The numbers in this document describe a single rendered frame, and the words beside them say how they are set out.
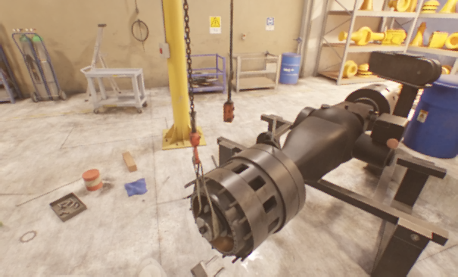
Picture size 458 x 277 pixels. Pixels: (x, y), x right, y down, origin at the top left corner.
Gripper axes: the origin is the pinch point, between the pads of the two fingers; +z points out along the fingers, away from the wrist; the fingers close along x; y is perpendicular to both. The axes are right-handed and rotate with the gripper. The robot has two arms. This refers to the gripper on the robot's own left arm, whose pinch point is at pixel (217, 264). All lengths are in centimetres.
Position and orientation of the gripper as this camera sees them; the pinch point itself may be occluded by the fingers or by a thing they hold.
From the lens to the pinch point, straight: 138.4
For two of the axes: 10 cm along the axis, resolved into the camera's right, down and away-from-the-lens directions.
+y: 4.6, -4.6, -7.6
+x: -5.3, -8.3, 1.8
